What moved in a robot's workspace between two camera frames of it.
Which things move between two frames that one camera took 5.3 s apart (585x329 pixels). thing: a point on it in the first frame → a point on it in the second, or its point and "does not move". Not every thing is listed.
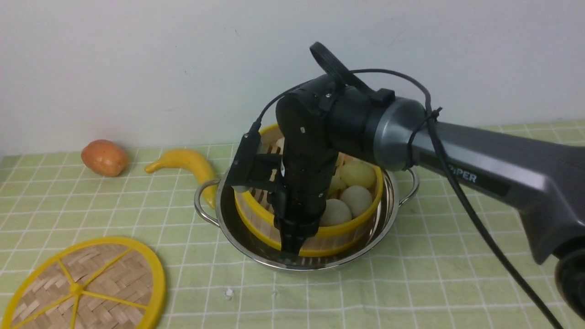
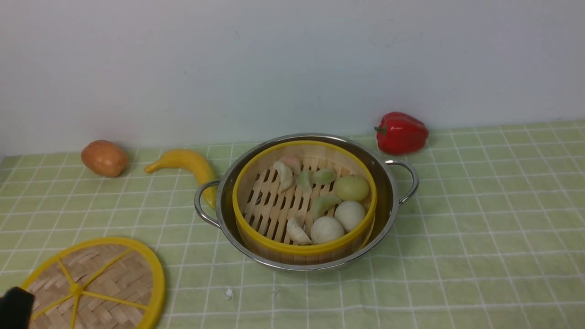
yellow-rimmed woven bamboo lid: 111,283 does not move
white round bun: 358,198 → 350,214
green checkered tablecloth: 438,271 does not move
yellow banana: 194,162 does not move
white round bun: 336,212 → 325,229
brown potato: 104,157 does not move
